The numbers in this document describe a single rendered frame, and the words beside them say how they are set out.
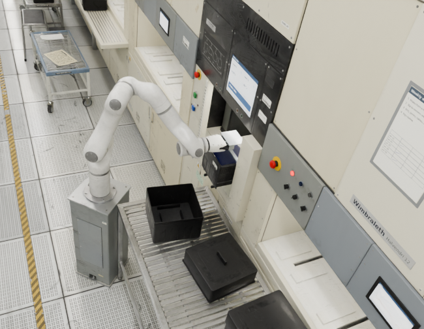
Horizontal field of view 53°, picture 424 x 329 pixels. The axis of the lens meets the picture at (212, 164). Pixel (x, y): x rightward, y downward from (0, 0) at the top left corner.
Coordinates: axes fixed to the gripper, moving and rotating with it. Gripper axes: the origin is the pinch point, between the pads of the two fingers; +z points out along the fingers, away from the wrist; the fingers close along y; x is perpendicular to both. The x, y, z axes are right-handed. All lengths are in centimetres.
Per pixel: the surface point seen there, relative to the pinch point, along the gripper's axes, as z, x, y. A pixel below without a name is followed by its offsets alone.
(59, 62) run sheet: -60, -81, -246
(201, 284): -35, -44, 55
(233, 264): -17, -38, 53
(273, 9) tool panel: 1, 77, 7
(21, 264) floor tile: -120, -126, -45
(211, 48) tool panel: 1, 34, -43
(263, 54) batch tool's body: 1, 57, 8
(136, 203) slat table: -50, -49, -11
